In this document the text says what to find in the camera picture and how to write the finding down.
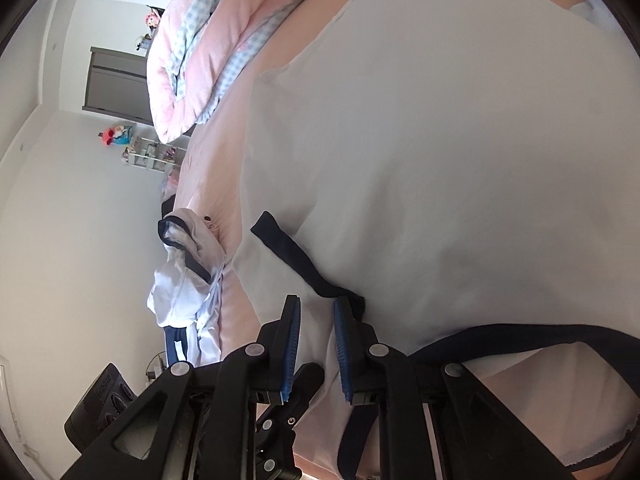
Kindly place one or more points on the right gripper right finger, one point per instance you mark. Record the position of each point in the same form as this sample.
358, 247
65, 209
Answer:
439, 423

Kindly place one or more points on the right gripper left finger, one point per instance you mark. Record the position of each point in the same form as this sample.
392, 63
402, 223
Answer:
280, 354

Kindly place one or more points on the white navy-trimmed pants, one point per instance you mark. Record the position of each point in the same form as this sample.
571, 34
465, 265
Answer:
186, 294

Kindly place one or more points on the white navy-trimmed jacket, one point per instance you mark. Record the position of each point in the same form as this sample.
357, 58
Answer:
457, 162

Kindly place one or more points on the pink bed sheet mattress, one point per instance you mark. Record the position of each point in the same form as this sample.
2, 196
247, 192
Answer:
210, 184

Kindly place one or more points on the red blue plush toy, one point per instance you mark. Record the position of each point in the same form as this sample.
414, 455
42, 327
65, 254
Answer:
118, 135

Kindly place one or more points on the grey door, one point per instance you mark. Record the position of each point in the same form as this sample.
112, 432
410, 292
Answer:
116, 86

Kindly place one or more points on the folded pink checkered quilt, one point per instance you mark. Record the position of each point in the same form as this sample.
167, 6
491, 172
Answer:
199, 49

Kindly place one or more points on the white wire shelf rack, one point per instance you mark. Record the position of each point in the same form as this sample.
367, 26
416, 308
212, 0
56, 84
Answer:
150, 154

